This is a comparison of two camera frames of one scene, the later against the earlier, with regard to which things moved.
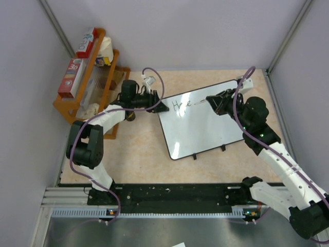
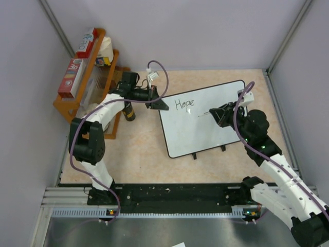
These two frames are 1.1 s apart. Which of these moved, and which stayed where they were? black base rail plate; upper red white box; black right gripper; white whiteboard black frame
Moved: black right gripper
Stayed: white whiteboard black frame; upper red white box; black base rail plate
